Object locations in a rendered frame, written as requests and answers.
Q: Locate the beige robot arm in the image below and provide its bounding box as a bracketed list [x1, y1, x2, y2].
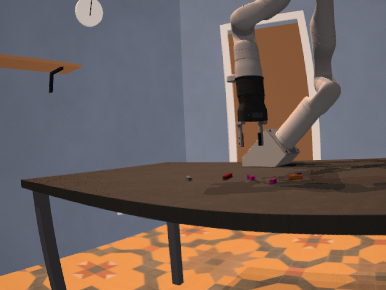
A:
[230, 0, 341, 149]

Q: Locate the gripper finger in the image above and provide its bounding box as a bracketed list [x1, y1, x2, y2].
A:
[236, 121, 245, 147]
[257, 121, 267, 146]

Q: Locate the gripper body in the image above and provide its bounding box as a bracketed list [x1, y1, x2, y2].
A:
[227, 58, 268, 122]

